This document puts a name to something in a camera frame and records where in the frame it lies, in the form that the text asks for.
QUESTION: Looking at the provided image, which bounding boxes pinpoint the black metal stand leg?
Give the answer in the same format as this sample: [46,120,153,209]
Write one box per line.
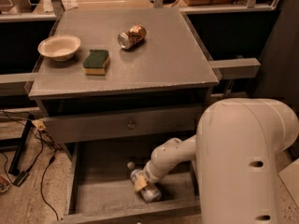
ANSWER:
[8,115,33,175]

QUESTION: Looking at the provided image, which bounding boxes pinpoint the black power adapter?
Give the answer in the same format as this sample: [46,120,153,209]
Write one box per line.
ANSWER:
[13,171,30,187]

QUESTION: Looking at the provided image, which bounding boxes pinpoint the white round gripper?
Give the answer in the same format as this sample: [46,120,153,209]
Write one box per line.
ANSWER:
[134,161,165,192]

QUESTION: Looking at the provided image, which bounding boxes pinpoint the white crumpled cloth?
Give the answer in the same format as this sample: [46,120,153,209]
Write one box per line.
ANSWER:
[62,0,78,10]

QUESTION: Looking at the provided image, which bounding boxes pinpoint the blue label plastic bottle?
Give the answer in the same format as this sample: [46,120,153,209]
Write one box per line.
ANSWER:
[127,161,162,203]

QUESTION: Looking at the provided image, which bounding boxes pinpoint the green yellow sponge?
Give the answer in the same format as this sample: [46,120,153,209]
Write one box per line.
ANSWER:
[83,49,110,76]

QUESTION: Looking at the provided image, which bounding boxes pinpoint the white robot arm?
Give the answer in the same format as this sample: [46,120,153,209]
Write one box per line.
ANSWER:
[135,98,298,224]

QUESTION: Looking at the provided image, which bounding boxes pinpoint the grey horizontal rail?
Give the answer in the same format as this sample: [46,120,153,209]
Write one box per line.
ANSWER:
[209,58,261,79]

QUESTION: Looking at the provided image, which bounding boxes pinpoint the grey wooden drawer cabinet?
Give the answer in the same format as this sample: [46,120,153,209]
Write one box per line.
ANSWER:
[28,7,222,224]

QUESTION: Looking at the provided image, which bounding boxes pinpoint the round metal drawer knob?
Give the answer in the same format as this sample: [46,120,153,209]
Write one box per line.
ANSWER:
[127,120,135,130]

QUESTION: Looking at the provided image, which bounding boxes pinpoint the closed grey top drawer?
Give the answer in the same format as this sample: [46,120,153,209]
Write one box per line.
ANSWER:
[43,105,202,144]

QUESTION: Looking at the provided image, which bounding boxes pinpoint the crushed metal soda can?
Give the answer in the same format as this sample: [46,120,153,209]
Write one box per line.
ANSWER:
[118,24,147,49]

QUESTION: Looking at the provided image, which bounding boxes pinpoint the white paper bowl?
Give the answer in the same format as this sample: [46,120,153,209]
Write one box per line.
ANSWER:
[37,35,81,62]

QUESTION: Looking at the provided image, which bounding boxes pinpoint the open grey middle drawer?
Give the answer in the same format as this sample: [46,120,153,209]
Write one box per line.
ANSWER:
[62,133,200,224]

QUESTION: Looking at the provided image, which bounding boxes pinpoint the white panel on floor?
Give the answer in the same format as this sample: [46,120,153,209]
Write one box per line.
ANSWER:
[279,159,299,205]

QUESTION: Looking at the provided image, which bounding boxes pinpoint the black floor cable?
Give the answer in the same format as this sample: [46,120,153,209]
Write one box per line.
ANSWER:
[0,109,64,221]

